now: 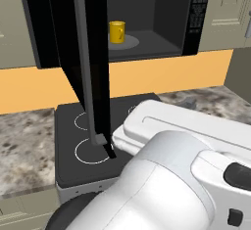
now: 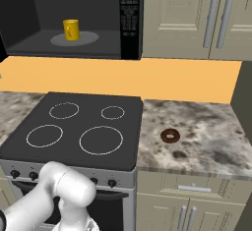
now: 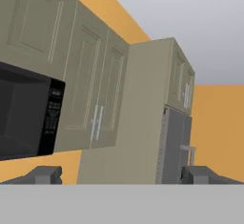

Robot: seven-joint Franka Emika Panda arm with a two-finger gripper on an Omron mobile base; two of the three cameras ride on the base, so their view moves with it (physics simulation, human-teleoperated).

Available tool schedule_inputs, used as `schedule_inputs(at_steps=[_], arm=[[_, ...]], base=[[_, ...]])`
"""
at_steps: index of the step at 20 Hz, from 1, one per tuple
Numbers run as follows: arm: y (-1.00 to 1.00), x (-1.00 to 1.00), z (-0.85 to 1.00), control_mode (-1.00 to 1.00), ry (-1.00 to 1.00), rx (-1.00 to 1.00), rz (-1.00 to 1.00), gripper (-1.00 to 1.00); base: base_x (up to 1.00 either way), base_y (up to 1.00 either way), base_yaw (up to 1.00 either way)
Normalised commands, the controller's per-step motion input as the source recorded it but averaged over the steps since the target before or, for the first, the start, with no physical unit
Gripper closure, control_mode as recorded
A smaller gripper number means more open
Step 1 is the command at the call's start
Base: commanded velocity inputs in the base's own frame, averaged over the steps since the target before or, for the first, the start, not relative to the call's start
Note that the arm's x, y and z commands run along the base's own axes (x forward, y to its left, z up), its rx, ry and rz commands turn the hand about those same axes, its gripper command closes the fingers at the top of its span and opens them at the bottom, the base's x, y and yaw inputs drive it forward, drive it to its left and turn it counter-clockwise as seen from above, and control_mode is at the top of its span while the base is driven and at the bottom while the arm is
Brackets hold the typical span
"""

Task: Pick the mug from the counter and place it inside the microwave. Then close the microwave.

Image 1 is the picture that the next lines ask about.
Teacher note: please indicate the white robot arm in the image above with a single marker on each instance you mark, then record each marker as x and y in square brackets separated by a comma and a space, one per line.
[170, 188]

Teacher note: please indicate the grey microwave turntable plate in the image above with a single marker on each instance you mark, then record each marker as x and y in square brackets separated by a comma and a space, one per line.
[131, 41]

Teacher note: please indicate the black microwave oven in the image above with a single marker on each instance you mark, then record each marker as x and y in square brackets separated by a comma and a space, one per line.
[170, 15]

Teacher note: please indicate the black microwave door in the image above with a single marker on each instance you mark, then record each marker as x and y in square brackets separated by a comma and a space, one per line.
[99, 77]

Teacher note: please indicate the yellow mug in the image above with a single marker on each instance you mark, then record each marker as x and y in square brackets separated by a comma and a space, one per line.
[116, 32]

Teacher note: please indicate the black hob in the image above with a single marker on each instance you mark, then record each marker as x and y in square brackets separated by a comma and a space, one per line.
[67, 142]

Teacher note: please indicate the beige base cupboard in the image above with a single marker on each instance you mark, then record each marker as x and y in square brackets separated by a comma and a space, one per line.
[26, 211]

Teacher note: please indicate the beige wall cupboard door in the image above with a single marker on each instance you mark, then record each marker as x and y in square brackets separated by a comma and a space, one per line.
[225, 12]

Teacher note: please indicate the beige wall cupboard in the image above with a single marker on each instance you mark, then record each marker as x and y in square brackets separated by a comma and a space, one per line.
[14, 22]

